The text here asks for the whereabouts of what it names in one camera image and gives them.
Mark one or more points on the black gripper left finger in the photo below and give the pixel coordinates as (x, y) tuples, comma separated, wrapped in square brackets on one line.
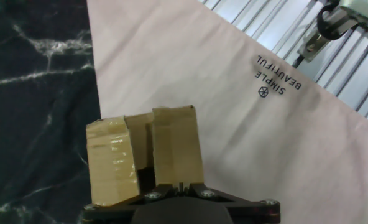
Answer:
[(109, 214)]

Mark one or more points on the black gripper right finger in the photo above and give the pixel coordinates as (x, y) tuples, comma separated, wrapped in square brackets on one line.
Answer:
[(258, 214)]

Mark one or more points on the small white camera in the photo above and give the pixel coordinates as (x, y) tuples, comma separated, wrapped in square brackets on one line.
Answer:
[(364, 9)]

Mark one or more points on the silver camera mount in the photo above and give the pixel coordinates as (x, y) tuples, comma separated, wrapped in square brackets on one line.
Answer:
[(324, 37)]

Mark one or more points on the marble pink black tablecloth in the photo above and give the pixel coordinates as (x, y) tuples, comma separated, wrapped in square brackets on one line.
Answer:
[(233, 124)]

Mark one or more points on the brown cardboard box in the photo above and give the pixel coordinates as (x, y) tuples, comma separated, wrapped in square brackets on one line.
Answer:
[(112, 161)]

